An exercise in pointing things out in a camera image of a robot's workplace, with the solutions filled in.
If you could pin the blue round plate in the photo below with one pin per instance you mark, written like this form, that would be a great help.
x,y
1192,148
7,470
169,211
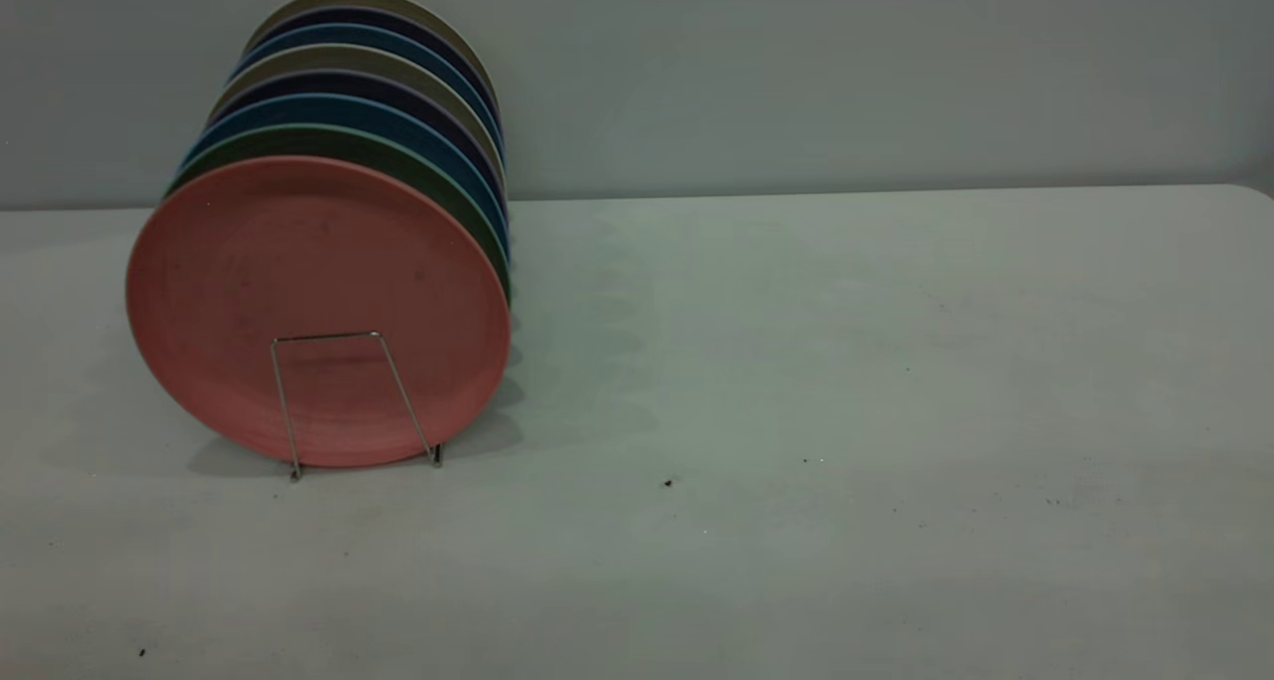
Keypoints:
x,y
338,110
348,36

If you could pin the pink round plate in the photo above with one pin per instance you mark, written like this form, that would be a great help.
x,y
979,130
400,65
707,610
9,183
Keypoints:
x,y
318,302

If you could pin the dark purple round plate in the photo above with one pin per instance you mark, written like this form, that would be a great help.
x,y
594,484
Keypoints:
x,y
348,17
328,84

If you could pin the green round plate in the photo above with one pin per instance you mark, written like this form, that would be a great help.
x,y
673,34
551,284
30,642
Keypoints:
x,y
338,141

